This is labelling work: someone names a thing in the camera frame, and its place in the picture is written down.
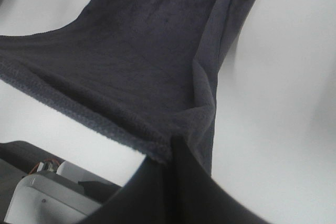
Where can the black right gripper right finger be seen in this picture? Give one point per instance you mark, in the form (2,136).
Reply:
(197,197)

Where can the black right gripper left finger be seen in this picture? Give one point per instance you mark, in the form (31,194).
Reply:
(144,199)

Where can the dark grey towel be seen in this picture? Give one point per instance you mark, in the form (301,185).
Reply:
(135,71)

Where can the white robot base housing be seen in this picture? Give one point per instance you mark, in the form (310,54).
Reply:
(39,187)

